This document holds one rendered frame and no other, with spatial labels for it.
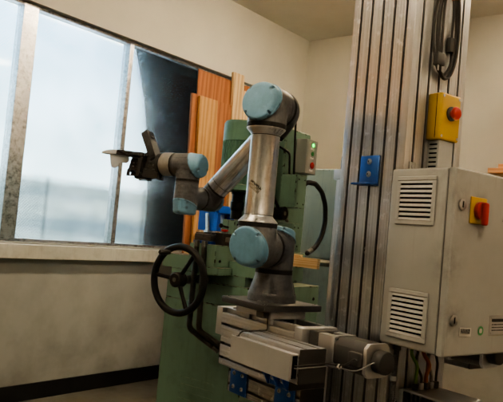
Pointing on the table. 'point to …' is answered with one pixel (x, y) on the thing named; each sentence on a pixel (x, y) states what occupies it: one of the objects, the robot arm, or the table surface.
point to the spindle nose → (236, 205)
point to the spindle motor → (233, 138)
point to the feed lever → (280, 212)
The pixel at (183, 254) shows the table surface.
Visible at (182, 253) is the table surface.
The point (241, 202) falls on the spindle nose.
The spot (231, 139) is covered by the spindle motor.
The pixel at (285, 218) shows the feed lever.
